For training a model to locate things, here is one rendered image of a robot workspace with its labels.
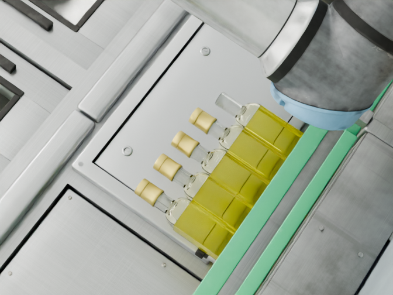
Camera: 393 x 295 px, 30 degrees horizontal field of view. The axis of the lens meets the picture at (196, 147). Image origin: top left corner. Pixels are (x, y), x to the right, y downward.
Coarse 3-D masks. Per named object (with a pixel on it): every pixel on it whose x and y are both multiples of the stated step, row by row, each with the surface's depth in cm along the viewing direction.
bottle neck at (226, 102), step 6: (222, 96) 141; (228, 96) 141; (216, 102) 141; (222, 102) 140; (228, 102) 140; (234, 102) 140; (222, 108) 141; (228, 108) 140; (234, 108) 140; (234, 114) 140
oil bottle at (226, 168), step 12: (216, 156) 135; (228, 156) 135; (204, 168) 135; (216, 168) 134; (228, 168) 134; (240, 168) 135; (252, 168) 135; (228, 180) 134; (240, 180) 134; (252, 180) 134; (264, 180) 134; (240, 192) 133; (252, 192) 133
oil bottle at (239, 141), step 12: (228, 132) 137; (240, 132) 137; (252, 132) 137; (228, 144) 136; (240, 144) 136; (252, 144) 136; (264, 144) 136; (240, 156) 135; (252, 156) 135; (264, 156) 135; (276, 156) 135; (264, 168) 135; (276, 168) 135
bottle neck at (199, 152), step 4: (196, 148) 137; (200, 148) 137; (204, 148) 137; (192, 152) 137; (196, 152) 136; (200, 152) 136; (204, 152) 137; (192, 156) 137; (196, 156) 137; (200, 156) 136; (204, 156) 136; (196, 160) 137; (200, 160) 137
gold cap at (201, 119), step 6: (198, 108) 139; (192, 114) 138; (198, 114) 138; (204, 114) 139; (192, 120) 139; (198, 120) 138; (204, 120) 138; (210, 120) 138; (216, 120) 140; (198, 126) 139; (204, 126) 138; (210, 126) 138; (204, 132) 139
